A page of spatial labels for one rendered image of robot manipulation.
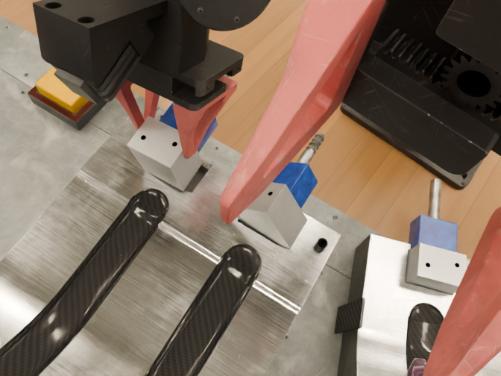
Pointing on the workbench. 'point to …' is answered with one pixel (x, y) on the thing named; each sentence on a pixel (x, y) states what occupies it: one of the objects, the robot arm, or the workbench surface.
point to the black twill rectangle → (350, 316)
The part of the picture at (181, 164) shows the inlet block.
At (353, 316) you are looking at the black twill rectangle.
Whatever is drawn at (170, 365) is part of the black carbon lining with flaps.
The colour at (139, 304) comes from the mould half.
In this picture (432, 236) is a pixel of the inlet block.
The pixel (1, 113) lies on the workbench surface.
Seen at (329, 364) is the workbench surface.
